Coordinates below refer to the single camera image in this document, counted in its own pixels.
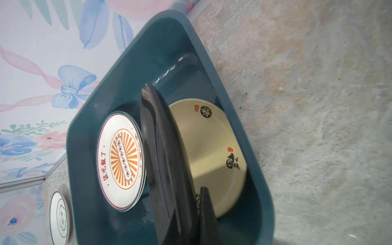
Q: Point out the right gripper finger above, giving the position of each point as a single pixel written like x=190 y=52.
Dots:
x=209 y=230

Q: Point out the black plate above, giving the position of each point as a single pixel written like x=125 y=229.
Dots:
x=170 y=182

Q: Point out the cream yellow plate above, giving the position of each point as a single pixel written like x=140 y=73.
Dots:
x=214 y=155

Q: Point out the sunburst plate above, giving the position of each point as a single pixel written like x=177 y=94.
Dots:
x=120 y=161

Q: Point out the teal plastic bin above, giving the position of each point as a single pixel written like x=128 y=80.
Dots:
x=168 y=54

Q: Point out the white plate flower outline far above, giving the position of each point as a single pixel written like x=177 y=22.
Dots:
x=59 y=219

